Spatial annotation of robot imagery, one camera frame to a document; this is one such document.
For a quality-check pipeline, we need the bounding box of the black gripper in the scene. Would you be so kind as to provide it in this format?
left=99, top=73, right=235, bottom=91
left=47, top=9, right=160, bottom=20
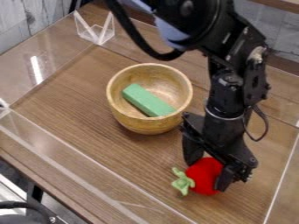
left=182, top=108, right=258, bottom=192

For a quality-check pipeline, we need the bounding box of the red plush fruit green stem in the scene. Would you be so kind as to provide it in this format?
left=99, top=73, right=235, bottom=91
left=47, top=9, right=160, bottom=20
left=172, top=157, right=223, bottom=196

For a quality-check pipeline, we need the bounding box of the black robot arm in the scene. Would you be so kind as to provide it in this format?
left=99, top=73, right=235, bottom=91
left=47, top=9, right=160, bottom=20
left=150, top=0, right=270, bottom=192

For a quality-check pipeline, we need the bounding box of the green rectangular block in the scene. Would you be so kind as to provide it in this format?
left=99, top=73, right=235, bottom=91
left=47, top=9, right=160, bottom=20
left=122, top=83, right=176, bottom=117

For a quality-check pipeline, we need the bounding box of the wooden bowl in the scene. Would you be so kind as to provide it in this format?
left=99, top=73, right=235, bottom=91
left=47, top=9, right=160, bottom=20
left=107, top=63, right=192, bottom=135

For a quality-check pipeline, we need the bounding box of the black cable lower left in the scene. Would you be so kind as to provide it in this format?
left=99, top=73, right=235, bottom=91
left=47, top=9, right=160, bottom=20
left=0, top=200, right=52, bottom=224

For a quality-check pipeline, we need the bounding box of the clear acrylic tray wall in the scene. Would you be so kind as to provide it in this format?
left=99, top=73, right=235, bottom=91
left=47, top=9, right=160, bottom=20
left=0, top=99, right=194, bottom=224

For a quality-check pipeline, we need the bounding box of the clear acrylic corner bracket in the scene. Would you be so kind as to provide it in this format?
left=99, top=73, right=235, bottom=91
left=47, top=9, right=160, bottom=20
left=74, top=10, right=115, bottom=46

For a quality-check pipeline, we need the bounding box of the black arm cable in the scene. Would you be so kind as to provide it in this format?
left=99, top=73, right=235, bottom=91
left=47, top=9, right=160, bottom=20
left=104, top=0, right=188, bottom=62

